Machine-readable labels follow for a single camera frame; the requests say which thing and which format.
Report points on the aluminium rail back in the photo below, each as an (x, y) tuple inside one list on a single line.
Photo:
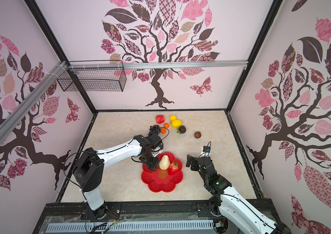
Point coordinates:
[(162, 65)]

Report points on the black grape bunch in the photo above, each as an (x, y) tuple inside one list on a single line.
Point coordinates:
[(155, 129)]

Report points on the cream pear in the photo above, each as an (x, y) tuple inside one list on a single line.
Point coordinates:
[(164, 162)]

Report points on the small yellow fruit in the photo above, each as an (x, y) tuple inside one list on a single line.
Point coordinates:
[(172, 118)]

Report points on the white slotted cable duct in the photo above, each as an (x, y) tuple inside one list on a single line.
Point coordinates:
[(131, 227)]

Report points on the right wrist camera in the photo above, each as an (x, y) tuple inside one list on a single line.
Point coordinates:
[(206, 150)]

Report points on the yellow lemon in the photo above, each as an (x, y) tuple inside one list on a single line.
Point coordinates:
[(176, 123)]

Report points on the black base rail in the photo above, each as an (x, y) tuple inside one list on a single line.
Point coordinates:
[(148, 211)]

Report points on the black wire basket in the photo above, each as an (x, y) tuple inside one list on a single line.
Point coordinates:
[(94, 76)]

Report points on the aluminium rail left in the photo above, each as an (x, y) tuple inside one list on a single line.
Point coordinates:
[(25, 106)]

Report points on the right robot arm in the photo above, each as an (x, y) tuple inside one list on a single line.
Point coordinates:
[(227, 202)]

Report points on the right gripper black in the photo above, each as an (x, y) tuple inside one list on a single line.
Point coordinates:
[(196, 164)]

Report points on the red strawberry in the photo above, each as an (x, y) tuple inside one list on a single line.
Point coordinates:
[(173, 168)]

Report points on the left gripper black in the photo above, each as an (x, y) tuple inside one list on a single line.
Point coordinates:
[(151, 165)]

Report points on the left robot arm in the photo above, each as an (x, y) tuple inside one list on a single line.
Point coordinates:
[(89, 169)]

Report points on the brown round fruit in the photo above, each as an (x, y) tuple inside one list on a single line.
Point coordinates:
[(197, 135)]

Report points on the aluminium rail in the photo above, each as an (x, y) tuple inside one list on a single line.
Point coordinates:
[(162, 65), (25, 106)]

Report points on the red flower-shaped bowl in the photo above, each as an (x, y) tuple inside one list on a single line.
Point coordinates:
[(163, 180)]

